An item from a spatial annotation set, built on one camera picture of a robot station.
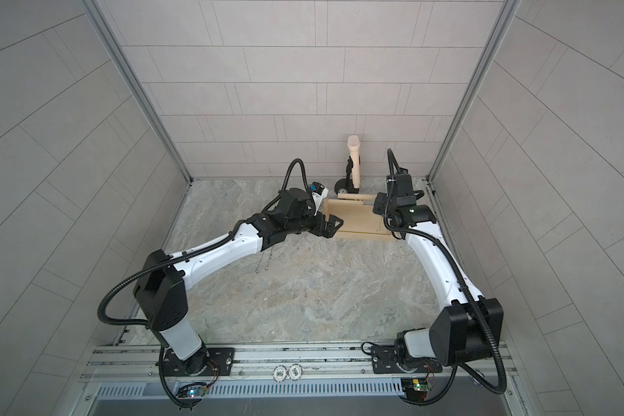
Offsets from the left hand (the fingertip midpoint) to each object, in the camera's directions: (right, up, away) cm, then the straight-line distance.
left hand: (338, 218), depth 79 cm
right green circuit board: (+20, -44, -11) cm, 49 cm away
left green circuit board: (-37, -43, -14) cm, 59 cm away
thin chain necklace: (-27, -16, +12) cm, 33 cm away
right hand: (+14, +6, +3) cm, 16 cm away
